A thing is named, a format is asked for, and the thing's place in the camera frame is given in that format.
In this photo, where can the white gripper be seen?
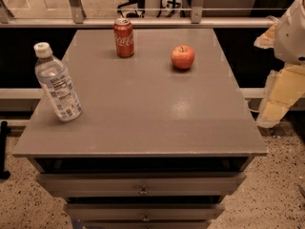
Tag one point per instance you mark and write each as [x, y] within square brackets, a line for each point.
[291, 38]

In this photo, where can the red coke can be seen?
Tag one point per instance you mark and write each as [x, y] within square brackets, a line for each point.
[123, 36]

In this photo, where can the clear plastic water bottle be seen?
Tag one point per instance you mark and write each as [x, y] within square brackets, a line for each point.
[54, 78]

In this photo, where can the metal window railing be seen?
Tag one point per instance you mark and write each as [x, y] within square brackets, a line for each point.
[94, 14]

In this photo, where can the red apple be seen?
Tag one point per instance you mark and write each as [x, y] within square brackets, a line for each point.
[182, 57]

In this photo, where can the top grey drawer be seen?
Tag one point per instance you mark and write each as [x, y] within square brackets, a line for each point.
[141, 185]

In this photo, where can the grey drawer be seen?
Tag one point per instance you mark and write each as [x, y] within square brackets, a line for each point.
[141, 185]
[144, 212]

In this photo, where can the grey drawer cabinet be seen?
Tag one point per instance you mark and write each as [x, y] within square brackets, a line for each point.
[143, 115]

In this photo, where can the black office chair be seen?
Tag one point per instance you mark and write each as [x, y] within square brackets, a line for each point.
[132, 9]

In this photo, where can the black pole stand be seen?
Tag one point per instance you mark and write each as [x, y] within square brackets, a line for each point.
[4, 131]

